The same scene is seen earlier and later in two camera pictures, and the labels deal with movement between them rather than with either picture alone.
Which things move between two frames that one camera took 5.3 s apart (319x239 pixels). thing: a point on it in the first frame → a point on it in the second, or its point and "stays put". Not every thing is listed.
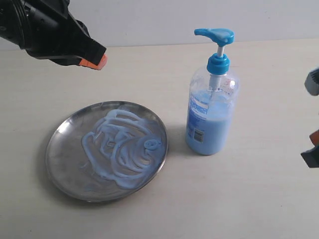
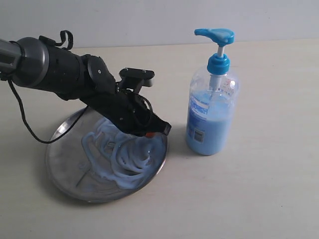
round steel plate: [106, 151] stays put
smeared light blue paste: [124, 148] stays put
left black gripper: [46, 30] → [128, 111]
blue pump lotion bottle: [213, 100] stays put
